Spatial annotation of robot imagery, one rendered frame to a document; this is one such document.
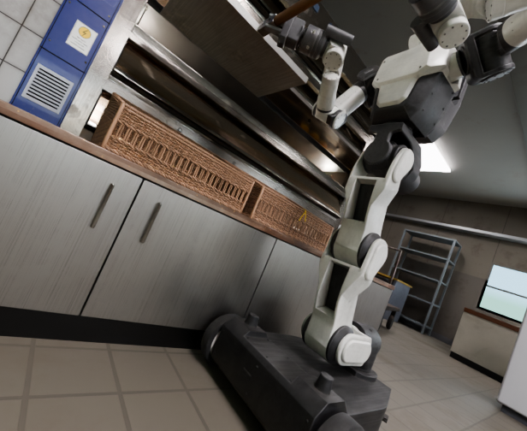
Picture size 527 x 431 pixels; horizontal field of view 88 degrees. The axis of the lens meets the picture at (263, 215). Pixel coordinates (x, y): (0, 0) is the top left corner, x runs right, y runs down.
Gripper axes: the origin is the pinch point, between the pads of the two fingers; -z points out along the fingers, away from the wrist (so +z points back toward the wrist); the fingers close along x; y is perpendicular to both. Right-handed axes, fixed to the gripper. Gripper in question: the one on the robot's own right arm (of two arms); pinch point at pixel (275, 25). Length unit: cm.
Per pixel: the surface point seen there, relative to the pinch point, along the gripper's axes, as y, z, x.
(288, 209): -37, 33, -52
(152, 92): -37, -46, -27
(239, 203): -22, 12, -60
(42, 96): -19, -74, -52
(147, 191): 2, -15, -70
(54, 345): 4, -20, -121
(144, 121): 4, -24, -50
